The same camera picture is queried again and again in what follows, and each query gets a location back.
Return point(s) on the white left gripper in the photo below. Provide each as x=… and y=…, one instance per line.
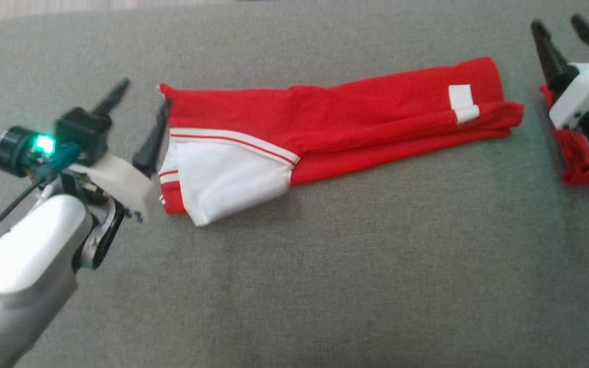
x=120, y=186

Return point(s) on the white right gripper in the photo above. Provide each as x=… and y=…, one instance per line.
x=588, y=92

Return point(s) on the red shorts with white stripe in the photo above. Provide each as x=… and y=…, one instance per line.
x=575, y=163

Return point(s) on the red white number 23 jersey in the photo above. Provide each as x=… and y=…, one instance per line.
x=350, y=112

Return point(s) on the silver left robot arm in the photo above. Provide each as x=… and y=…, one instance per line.
x=18, y=266

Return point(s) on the large grey sofa seat cushion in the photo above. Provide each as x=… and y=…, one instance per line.
x=325, y=281

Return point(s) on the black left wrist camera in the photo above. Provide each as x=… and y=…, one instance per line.
x=85, y=133

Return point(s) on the teal left camera connector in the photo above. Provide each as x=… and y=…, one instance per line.
x=64, y=156

